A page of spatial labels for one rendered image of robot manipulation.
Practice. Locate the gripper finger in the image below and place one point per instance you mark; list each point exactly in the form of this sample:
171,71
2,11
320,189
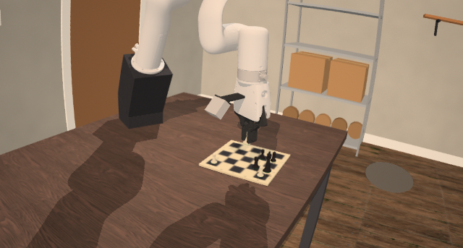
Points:
244,122
253,127

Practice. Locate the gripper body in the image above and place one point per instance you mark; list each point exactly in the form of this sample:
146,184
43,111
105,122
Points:
251,106

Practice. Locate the checkered chessboard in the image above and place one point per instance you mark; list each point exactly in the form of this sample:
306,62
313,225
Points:
236,159

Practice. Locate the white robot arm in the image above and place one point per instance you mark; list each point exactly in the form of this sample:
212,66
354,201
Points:
251,43

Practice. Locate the white pawn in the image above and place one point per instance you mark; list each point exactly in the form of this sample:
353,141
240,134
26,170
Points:
260,174
214,159

